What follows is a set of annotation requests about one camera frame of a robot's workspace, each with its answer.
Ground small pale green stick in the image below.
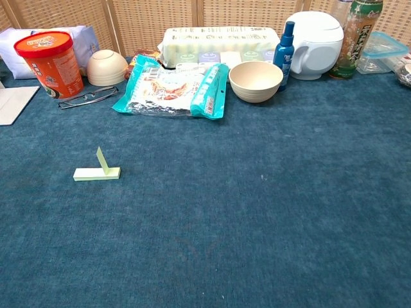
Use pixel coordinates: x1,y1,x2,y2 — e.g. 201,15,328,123
73,167,121,182

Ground blue table cloth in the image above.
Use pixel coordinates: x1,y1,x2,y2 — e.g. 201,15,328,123
0,56,411,308

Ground teal snack bag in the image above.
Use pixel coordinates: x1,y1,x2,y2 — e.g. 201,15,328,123
111,54,230,121

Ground upright beige bowl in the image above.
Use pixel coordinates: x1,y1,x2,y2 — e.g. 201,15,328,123
228,60,284,104

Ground green smiley tissue box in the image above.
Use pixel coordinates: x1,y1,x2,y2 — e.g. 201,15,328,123
241,49,263,64
175,51,198,70

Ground pink smiley tissue box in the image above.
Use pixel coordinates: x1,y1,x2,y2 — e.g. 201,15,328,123
220,50,242,65

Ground white paper roll multipack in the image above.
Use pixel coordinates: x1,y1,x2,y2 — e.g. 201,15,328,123
159,26,281,69

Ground brown cookie bag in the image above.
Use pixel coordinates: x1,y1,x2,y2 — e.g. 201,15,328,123
123,48,163,81

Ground black eyeglasses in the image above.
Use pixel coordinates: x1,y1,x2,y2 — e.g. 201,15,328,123
57,85,119,110

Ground blue spray bottle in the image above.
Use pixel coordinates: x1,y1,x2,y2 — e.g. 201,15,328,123
272,21,295,92

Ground upturned beige bowl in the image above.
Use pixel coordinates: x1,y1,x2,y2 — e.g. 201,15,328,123
86,49,129,87

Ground wicker folding screen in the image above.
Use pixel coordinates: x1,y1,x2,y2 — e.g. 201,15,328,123
0,0,411,59

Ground white rice cooker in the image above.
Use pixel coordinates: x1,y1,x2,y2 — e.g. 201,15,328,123
284,11,344,81

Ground red lidded can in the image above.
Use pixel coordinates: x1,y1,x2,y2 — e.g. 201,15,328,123
13,31,85,99

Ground green tea bottle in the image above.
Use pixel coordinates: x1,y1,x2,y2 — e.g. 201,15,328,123
328,0,384,80

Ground blue box white paper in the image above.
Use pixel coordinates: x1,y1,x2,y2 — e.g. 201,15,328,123
0,80,40,126

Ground clear container teal lid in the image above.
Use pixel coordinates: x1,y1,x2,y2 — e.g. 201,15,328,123
355,31,410,75

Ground clear glass bowl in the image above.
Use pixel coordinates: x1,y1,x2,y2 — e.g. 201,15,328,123
396,62,411,89

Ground white tissue paper pack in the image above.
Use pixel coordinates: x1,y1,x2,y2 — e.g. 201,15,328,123
0,25,100,80

